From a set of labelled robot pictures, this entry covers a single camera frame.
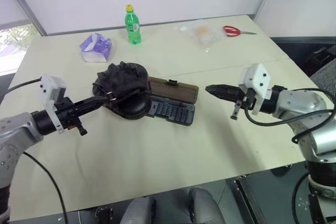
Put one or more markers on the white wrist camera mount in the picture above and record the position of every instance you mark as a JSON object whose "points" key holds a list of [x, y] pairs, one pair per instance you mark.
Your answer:
{"points": [[48, 87], [256, 77]]}

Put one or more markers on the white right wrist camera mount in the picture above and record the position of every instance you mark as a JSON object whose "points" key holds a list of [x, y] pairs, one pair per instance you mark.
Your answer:
{"points": [[256, 77]]}

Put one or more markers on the clear plastic bag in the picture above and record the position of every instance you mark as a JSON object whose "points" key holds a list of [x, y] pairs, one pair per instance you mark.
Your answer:
{"points": [[203, 36]]}

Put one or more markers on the purple tissue pack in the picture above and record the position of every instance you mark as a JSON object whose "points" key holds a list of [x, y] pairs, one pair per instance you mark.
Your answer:
{"points": [[95, 48]]}

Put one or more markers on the black cap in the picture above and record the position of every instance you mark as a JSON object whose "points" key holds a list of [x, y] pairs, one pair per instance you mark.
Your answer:
{"points": [[123, 82]]}

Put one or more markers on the black metal table frame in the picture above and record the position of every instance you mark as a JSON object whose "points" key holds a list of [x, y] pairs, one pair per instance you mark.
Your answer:
{"points": [[246, 200]]}

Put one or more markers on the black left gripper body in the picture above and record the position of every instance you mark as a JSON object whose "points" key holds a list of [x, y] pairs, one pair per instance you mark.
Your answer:
{"points": [[65, 111]]}

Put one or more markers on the green plastic soda bottle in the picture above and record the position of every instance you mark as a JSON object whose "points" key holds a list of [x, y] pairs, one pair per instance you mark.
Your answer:
{"points": [[133, 28]]}

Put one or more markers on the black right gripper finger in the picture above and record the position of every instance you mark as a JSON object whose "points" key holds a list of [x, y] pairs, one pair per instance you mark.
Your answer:
{"points": [[225, 96], [223, 89]]}

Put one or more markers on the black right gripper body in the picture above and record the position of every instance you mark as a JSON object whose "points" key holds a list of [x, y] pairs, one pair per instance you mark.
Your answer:
{"points": [[246, 98]]}

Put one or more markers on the black bracket under table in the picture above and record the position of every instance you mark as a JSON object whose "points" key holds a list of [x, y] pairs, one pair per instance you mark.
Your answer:
{"points": [[104, 214]]}

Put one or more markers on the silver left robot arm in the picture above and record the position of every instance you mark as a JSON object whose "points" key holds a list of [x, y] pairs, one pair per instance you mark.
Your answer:
{"points": [[18, 132]]}

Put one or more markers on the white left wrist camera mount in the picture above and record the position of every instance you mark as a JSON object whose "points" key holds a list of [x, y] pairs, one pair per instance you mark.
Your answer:
{"points": [[48, 87]]}

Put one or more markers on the grey rounded shape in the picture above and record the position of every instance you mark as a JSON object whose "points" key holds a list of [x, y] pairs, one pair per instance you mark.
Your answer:
{"points": [[139, 212], [206, 205]]}

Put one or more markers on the brown case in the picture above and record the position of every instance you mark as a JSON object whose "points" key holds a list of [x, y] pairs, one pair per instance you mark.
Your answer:
{"points": [[173, 103]]}

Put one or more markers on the black equipment beside table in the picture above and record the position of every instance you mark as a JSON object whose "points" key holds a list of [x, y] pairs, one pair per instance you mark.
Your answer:
{"points": [[319, 57]]}

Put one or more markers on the grey fabric chair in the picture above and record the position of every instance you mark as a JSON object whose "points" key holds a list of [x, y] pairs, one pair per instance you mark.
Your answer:
{"points": [[325, 75]]}

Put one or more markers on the grey window frame post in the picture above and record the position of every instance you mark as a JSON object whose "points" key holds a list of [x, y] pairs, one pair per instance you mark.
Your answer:
{"points": [[25, 3]]}

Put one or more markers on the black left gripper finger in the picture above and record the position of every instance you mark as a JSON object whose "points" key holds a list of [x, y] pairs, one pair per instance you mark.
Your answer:
{"points": [[90, 107], [90, 101]]}

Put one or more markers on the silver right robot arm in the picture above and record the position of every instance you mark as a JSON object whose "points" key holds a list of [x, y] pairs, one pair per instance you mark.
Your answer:
{"points": [[302, 106]]}

